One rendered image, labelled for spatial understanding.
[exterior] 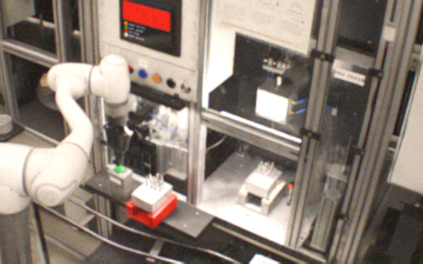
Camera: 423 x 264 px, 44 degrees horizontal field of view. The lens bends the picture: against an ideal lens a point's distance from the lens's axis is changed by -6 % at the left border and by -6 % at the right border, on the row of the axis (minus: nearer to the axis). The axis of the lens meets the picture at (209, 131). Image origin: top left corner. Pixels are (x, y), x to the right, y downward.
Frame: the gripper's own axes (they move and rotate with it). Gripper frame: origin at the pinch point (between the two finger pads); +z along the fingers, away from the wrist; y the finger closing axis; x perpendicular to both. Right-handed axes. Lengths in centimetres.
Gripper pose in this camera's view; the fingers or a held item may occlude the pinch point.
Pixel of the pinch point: (119, 157)
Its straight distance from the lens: 209.4
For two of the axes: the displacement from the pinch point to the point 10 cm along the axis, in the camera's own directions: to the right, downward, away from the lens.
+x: -5.2, 4.6, -7.2
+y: -8.5, -3.2, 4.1
